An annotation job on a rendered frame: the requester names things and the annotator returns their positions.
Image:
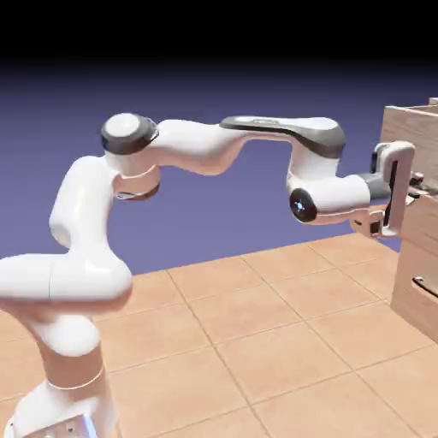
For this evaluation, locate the wood drawer front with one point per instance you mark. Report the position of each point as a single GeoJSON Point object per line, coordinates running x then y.
{"type": "Point", "coordinates": [422, 246]}
{"type": "Point", "coordinates": [403, 125]}

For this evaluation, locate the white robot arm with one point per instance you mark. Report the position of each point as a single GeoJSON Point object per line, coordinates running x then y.
{"type": "Point", "coordinates": [205, 150]}

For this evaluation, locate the light wood cabinet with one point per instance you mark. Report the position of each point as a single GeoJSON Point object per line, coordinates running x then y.
{"type": "Point", "coordinates": [421, 239]}

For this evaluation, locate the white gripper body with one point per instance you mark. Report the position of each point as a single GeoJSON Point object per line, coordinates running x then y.
{"type": "Point", "coordinates": [403, 160]}

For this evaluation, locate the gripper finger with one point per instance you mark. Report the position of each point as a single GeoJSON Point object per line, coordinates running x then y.
{"type": "Point", "coordinates": [413, 198]}
{"type": "Point", "coordinates": [416, 178]}

